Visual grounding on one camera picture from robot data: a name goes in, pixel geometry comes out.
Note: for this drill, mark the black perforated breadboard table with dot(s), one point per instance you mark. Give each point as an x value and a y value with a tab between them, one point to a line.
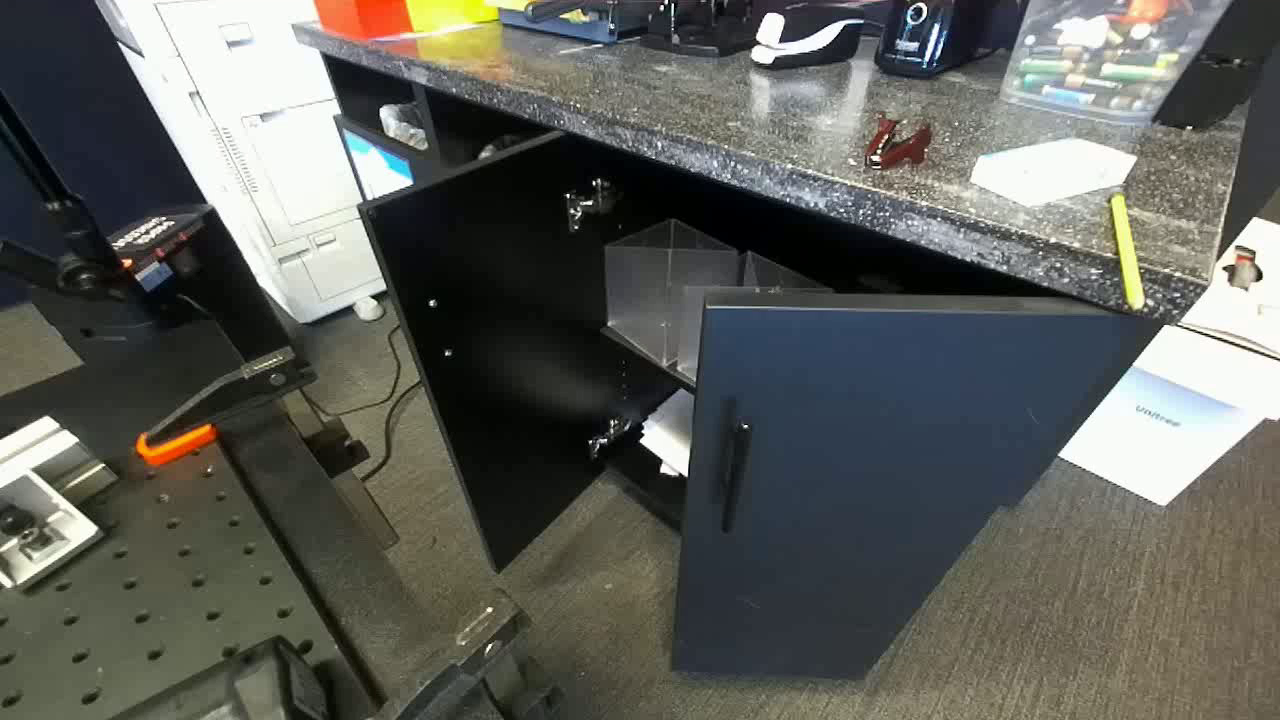
180	579

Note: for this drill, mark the yellow box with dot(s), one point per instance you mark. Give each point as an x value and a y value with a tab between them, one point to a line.
449	15

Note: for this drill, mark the white paper in cabinet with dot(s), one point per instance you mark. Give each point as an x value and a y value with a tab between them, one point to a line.
670	432

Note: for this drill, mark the clear acrylic box in cabinet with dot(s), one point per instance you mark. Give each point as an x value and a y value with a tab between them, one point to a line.
660	277

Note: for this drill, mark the black and white stapler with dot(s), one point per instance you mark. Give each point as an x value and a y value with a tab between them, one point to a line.
799	38

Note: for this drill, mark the clear plastic box of items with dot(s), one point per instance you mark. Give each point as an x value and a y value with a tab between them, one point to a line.
1107	58

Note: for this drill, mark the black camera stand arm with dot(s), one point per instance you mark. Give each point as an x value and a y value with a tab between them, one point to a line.
88	261

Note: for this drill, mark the dark red binder clip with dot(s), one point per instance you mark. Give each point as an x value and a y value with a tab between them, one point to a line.
898	143

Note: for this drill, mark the blue cabinet door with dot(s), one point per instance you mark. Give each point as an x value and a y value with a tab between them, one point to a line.
886	432

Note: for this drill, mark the black mug with logo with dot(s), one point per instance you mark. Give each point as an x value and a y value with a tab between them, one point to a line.
918	38

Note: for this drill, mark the yellow pencil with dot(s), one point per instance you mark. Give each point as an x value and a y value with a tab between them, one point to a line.
1124	255

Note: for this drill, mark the silver metal bracket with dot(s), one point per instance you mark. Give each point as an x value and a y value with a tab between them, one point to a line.
45	482

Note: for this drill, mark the black door handle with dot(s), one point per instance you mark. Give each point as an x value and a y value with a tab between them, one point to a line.
733	469

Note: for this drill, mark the orange handled clamp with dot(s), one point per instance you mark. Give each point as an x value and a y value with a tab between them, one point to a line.
173	449

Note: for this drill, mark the white document on floor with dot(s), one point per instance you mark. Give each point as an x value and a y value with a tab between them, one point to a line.
1173	415

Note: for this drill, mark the blue tray on counter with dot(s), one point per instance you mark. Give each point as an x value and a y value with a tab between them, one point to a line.
595	21

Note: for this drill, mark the black open cabinet door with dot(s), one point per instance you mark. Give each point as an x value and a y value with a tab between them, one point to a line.
499	274

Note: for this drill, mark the penguin picture paper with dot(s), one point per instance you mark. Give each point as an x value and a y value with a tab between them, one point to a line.
1244	288

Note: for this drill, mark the white paper pad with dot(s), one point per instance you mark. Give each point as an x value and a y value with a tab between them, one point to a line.
1052	170

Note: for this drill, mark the white filing cabinet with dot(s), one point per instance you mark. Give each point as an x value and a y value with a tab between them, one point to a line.
255	122

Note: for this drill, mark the orange box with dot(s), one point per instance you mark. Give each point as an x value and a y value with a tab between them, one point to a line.
360	17

